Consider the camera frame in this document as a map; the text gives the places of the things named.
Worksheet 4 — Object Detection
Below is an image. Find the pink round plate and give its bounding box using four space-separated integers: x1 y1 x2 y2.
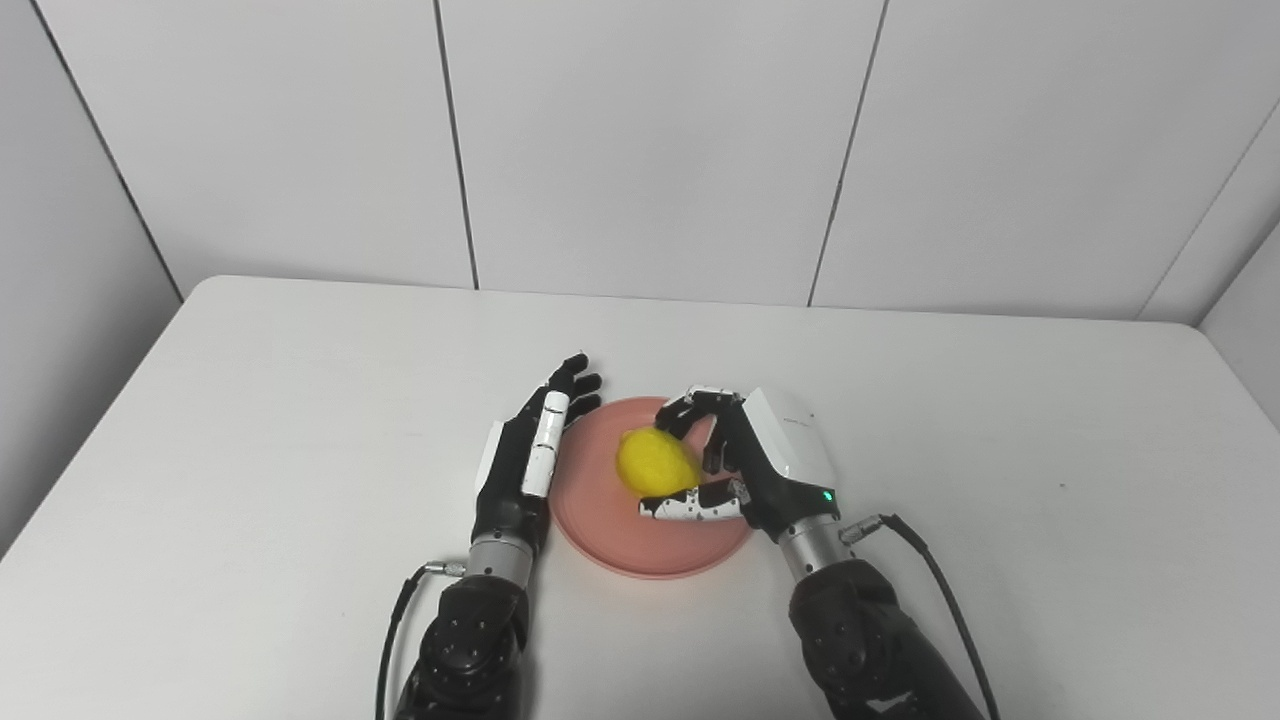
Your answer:
548 396 757 581

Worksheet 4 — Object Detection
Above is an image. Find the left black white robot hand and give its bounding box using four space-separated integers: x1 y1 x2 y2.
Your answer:
470 352 604 557

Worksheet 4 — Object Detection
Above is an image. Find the yellow lemon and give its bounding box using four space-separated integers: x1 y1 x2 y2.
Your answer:
615 428 704 498

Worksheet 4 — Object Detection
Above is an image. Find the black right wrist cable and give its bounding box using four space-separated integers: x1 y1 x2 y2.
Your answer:
838 513 1004 720

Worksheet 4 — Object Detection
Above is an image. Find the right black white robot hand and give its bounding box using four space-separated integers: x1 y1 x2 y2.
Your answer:
638 386 842 542

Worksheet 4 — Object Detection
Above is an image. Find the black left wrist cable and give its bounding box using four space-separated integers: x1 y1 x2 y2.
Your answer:
375 561 469 720

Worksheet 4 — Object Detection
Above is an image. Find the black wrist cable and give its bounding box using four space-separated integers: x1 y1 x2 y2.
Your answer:
375 561 469 720
838 513 1004 720

